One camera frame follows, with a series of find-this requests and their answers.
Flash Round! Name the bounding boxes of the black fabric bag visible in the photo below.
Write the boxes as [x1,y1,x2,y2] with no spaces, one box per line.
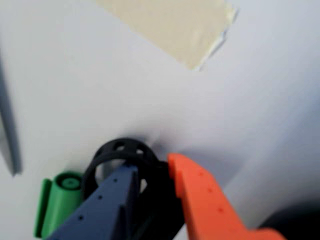
[259,202,320,240]

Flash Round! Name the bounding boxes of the long beige masking tape strip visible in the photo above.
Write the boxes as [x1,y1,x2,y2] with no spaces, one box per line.
[96,0,238,72]

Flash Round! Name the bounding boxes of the black marker with green cap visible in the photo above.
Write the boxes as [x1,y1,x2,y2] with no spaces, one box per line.
[33,171,85,238]

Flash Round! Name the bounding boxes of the blue-handled scissors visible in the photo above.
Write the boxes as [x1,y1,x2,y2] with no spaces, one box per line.
[0,47,23,177]

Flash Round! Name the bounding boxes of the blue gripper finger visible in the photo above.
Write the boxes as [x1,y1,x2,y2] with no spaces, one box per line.
[46,166,141,240]

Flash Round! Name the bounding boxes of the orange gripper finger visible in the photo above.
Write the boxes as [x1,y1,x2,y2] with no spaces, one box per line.
[166,152,287,240]

